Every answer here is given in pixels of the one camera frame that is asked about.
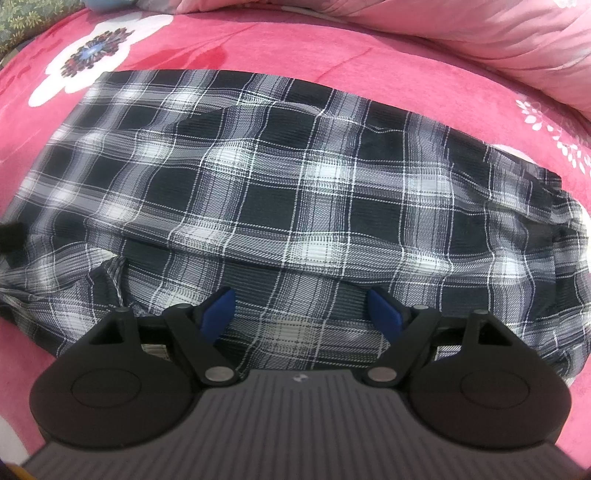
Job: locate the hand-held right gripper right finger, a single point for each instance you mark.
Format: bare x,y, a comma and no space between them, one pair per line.
385,316

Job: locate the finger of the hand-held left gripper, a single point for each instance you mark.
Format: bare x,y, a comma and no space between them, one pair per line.
11,237

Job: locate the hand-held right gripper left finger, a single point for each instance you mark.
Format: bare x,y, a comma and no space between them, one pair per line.
220,314

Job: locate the black white plaid garment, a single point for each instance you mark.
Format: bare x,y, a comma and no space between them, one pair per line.
295,194

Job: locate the green floral pillow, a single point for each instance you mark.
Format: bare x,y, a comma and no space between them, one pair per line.
27,18

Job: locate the pink floral bed sheet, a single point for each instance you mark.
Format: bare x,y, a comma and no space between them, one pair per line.
392,64

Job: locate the pink grey floral quilt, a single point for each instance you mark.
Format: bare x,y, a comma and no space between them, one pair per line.
438,27

